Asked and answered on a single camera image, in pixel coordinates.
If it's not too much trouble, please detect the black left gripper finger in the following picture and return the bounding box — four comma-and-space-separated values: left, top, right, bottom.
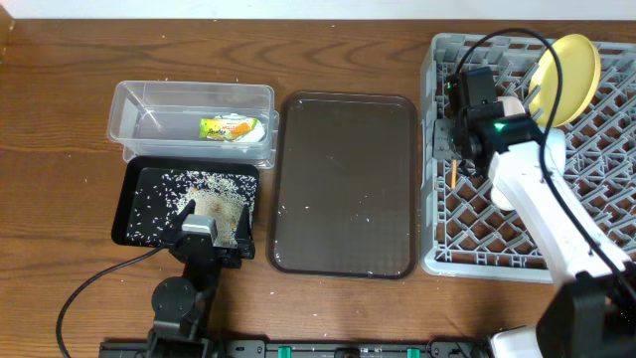
171, 200, 196, 244
235, 205, 255, 260

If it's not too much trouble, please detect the wooden chopstick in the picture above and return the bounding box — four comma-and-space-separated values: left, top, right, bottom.
450, 159, 457, 190

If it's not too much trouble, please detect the white rice pile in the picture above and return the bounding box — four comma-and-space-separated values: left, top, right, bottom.
121, 168, 257, 247

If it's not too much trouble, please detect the white bowl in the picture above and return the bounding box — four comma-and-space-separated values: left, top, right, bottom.
490, 175, 518, 211

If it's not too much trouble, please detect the light blue bowl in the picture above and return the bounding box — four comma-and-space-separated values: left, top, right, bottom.
498, 96, 526, 116

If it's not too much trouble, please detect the green snack wrapper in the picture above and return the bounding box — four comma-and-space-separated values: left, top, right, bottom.
199, 116, 258, 141

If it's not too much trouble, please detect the yellow plate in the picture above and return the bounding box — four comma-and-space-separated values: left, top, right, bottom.
528, 34, 601, 127

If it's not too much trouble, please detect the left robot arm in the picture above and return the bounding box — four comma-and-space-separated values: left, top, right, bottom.
144, 200, 244, 358

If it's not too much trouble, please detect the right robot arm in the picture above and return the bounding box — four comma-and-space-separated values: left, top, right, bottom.
267, 119, 635, 357

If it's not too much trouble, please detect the grey dishwasher rack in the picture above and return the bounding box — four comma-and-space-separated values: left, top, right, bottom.
420, 33, 635, 283

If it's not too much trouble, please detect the black plastic tray bin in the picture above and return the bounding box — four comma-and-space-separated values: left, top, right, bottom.
111, 156, 259, 248

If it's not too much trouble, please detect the dark brown serving tray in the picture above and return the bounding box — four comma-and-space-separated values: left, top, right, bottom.
266, 91, 419, 279

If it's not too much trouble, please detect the clear plastic bin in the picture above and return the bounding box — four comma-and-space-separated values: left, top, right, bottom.
107, 81, 279, 169

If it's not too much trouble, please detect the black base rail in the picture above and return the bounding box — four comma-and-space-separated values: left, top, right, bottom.
97, 338, 490, 358

